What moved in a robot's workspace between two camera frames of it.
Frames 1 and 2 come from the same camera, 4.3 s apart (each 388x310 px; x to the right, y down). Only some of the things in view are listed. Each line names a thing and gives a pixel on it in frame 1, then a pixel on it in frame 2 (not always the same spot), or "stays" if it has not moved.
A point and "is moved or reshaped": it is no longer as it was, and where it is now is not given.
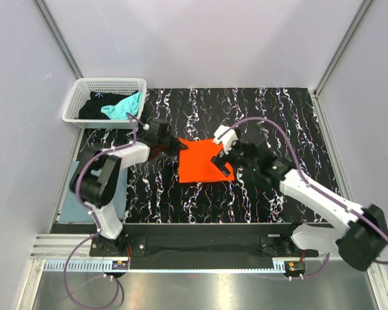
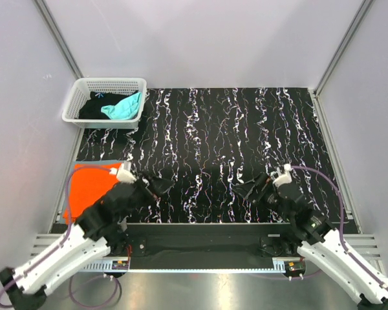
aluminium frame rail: [61, 247] stays
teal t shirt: [130, 104] stays
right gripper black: [220, 161] -> [266, 185]
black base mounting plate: [200, 240] stays
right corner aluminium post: [364, 6] stays
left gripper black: [177, 145] -> [158, 185]
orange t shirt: [195, 163] is moved or reshaped
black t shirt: [91, 108] stays
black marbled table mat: [283, 120] stays
